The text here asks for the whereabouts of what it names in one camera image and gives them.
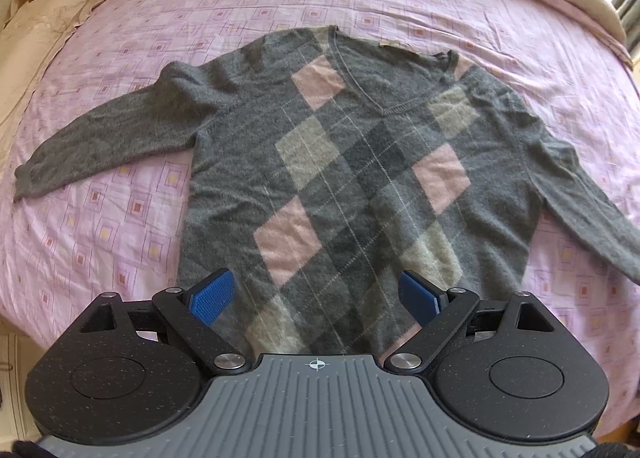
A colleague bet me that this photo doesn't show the pink patterned bed sheet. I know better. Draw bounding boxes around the pink patterned bed sheet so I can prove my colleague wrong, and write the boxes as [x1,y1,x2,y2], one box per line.
[0,0,640,439]

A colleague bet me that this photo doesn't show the grey argyle knit sweater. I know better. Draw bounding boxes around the grey argyle knit sweater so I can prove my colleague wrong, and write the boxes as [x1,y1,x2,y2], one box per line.
[15,26,639,354]

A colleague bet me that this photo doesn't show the cream pillow with orange tag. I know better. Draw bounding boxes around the cream pillow with orange tag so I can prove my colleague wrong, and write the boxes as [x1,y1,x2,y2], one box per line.
[1,0,104,158]

